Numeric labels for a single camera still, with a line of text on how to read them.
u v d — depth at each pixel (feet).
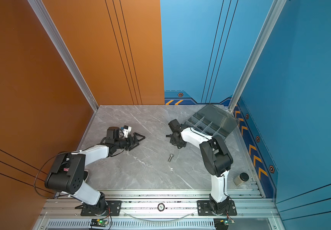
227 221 2.30
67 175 1.51
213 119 3.66
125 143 2.65
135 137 2.70
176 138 2.34
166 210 2.46
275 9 2.31
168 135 3.32
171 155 3.00
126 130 2.84
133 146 2.85
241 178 2.46
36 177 2.31
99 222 2.33
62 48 2.76
